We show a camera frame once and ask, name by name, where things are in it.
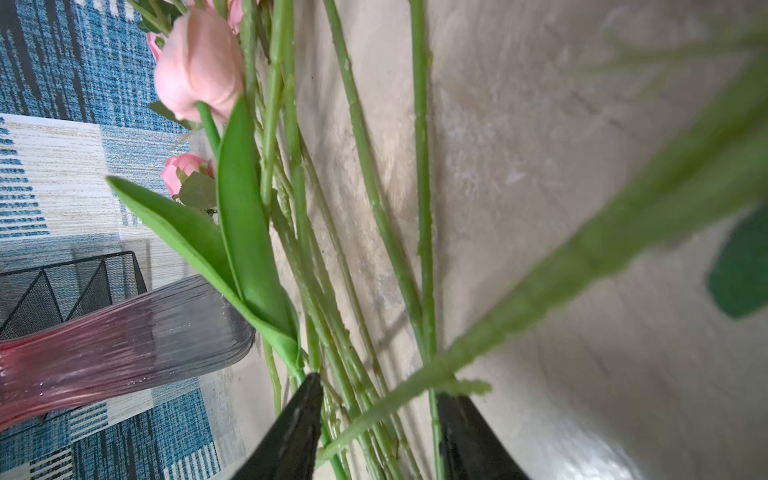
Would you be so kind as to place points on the red ribbed glass vase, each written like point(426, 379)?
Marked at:
point(179, 331)

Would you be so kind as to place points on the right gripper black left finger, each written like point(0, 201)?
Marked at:
point(289, 449)

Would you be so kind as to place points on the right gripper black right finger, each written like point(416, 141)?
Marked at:
point(469, 448)

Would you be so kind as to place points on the black wire mesh shelf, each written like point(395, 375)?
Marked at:
point(38, 298)

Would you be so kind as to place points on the small pink rosebud stem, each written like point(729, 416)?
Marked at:
point(189, 180)

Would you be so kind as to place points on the white and pale blue rose stem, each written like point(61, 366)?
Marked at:
point(716, 167)

